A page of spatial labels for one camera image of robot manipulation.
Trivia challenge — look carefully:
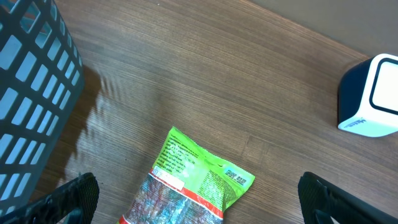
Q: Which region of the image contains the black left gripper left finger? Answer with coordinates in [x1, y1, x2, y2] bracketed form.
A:
[1, 172, 100, 224]

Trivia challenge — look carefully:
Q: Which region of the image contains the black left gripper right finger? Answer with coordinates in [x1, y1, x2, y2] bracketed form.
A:
[298, 172, 397, 224]

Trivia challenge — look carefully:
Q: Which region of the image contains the green snack bag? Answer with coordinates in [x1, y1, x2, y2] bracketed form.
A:
[118, 128, 255, 224]

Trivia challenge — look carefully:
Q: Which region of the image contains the white barcode scanner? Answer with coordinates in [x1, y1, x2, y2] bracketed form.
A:
[338, 54, 397, 138]

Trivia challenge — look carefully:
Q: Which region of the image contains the grey plastic shopping basket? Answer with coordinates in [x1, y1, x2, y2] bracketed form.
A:
[1, 0, 85, 215]

